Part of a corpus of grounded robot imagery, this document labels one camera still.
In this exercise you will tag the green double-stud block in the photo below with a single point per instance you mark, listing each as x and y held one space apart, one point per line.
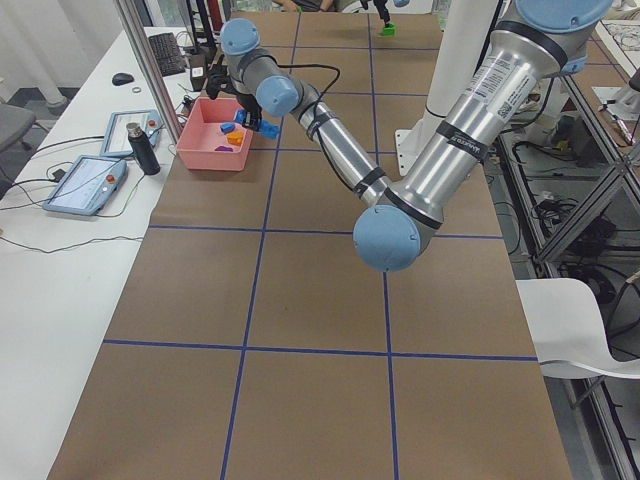
388 30

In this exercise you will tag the black keyboard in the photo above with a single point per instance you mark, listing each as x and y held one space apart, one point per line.
167 54

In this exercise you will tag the near teach pendant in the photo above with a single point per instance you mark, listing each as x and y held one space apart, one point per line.
87 186

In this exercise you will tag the black computer mouse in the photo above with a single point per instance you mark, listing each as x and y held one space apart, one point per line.
121 78

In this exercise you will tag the white chair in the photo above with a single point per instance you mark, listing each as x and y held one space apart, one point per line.
567 331

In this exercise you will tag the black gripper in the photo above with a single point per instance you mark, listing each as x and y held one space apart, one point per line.
246 104
382 8

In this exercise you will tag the long blue studded block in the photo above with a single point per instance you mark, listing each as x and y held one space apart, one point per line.
264 128

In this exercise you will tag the small blue block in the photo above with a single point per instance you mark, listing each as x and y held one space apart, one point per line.
227 127

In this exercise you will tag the black water bottle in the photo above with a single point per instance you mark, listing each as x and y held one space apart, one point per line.
142 149

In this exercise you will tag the aluminium frame post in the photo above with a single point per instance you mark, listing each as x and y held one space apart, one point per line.
138 39

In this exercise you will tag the pink plastic box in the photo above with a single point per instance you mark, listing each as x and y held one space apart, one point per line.
202 133

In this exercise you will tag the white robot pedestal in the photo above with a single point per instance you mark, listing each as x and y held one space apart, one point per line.
463 48

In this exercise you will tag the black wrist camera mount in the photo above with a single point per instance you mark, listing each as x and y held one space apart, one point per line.
218 79

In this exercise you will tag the orange sloped block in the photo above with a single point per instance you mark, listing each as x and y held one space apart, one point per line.
235 138

